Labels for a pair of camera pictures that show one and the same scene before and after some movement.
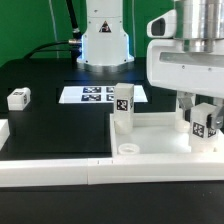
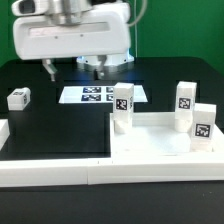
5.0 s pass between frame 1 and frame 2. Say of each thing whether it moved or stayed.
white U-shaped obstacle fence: stayed
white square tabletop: stayed
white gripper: moved
